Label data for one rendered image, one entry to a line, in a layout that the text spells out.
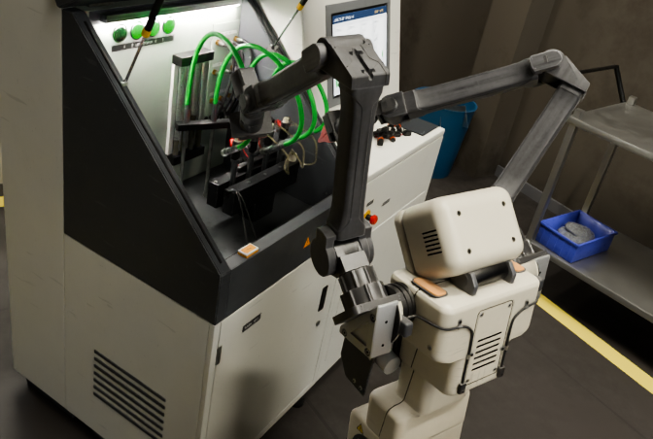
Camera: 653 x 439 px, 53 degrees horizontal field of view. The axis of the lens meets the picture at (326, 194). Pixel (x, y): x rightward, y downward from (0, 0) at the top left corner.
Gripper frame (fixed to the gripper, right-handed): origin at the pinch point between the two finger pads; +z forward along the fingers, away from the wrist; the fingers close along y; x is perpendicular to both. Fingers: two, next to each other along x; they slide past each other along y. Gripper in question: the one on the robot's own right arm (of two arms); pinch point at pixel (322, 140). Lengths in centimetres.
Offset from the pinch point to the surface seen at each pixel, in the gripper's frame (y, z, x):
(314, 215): -16.8, 22.1, -7.7
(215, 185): 0.9, 36.9, 12.4
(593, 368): -118, 50, -162
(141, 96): 31, 39, 26
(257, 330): -44, 39, 13
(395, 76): 31, 44, -90
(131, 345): -36, 62, 41
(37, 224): 7, 75, 52
